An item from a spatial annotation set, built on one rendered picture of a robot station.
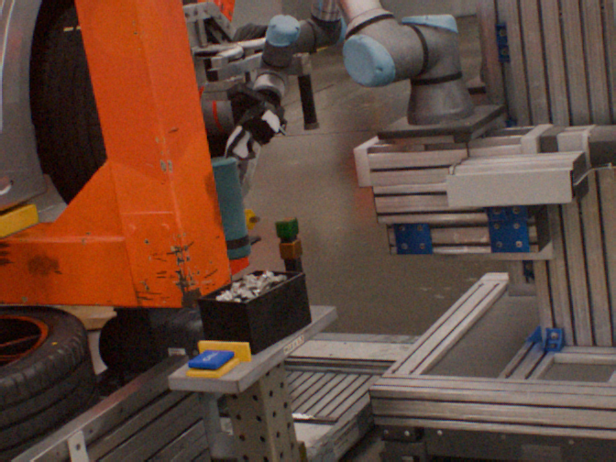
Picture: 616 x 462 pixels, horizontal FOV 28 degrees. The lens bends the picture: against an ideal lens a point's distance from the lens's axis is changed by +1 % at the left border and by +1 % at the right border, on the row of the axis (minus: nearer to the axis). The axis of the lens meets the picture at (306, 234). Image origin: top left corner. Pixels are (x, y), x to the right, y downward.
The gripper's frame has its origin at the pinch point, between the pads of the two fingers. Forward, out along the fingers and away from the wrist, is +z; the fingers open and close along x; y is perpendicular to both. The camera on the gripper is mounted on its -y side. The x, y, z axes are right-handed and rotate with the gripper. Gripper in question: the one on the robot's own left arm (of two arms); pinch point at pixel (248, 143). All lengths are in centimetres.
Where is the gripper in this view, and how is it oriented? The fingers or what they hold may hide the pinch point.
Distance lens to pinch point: 281.1
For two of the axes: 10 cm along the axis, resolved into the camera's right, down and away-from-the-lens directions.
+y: 5.9, 6.3, 4.9
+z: -1.2, 6.8, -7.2
